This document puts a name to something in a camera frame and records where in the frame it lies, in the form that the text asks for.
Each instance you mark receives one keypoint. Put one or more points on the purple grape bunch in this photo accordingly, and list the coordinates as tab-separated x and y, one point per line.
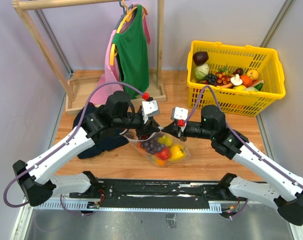
151	146

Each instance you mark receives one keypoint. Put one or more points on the green tank top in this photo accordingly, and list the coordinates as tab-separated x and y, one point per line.
132	57

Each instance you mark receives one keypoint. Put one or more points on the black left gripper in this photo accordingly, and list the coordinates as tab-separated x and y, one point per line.
145	129

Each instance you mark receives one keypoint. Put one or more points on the yellow peach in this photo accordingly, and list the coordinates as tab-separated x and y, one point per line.
253	74

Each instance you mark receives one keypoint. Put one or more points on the white mushroom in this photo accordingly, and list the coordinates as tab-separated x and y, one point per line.
236	80

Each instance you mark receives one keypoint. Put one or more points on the watermelon slice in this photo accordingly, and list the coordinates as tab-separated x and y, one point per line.
256	85

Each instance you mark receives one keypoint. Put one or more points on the dark purple round fruit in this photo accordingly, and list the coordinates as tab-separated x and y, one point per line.
200	58

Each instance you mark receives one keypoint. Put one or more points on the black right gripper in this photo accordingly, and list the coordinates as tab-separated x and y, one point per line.
172	128

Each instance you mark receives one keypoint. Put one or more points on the green cabbage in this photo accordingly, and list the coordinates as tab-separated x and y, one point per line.
201	71

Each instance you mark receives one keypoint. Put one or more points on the yellow clothes hanger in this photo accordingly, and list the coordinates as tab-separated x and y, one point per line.
126	19

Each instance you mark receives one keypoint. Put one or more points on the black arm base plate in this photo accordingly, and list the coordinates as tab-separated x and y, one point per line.
161	194

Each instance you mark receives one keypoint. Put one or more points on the pink shirt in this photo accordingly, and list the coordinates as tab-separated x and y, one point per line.
111	73

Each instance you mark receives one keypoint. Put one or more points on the yellow plastic basket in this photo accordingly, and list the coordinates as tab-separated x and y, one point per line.
244	79

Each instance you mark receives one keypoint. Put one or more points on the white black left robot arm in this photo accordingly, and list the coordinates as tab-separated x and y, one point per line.
97	125

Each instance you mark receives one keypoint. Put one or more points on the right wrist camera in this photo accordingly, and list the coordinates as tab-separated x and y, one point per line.
179	114

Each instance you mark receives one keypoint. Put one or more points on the clear dotted zip top bag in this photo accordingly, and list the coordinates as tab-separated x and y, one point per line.
135	140

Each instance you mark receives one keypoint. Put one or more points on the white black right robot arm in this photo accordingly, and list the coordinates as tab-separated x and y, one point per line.
282	190

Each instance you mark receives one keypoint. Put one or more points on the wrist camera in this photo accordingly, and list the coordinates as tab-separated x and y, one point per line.
149	106
179	114

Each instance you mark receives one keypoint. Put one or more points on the orange fruit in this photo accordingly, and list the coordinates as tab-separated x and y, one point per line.
160	162

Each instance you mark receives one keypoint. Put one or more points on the wooden clothes rack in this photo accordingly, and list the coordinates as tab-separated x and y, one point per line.
78	87

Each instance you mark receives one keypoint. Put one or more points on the yellow bell pepper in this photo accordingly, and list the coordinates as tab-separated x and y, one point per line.
165	140
177	152

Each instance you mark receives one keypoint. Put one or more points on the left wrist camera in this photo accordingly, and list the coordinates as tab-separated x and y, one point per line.
149	106

